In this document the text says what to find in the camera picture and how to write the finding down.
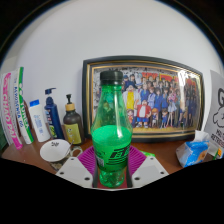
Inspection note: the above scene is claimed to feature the white paper gift bag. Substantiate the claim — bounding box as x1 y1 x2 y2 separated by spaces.
203 69 224 149

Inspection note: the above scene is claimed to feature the white bottle with blue cap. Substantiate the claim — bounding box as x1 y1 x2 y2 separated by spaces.
28 99 51 143

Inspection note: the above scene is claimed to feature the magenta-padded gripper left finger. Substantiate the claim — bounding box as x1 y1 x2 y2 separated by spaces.
55 145 100 190

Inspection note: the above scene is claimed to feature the green plastic drink bottle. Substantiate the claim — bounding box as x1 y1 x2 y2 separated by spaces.
90 69 134 189

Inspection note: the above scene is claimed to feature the colourful puzzle cube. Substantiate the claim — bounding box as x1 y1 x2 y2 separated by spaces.
213 146 224 160

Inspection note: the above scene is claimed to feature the tall pink and white box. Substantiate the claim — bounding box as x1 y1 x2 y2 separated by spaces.
0 72 24 150

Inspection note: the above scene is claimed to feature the patterned ceramic mug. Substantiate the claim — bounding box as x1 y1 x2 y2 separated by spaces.
39 138 83 171

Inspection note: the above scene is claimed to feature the framed group picture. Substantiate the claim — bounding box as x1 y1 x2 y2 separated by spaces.
81 55 205 144

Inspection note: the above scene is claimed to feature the tall green and white box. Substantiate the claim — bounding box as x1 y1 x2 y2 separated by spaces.
11 66 35 145

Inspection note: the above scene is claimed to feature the dark pump bottle yellow label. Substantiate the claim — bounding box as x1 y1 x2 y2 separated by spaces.
62 93 86 146

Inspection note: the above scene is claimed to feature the blue tissue pack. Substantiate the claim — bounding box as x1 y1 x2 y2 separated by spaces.
175 130 211 168

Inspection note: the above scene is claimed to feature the dark blue pump bottle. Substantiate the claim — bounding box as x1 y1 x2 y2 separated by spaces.
44 87 65 140

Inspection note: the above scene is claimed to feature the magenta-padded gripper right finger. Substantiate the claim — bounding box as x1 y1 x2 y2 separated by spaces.
125 145 169 190

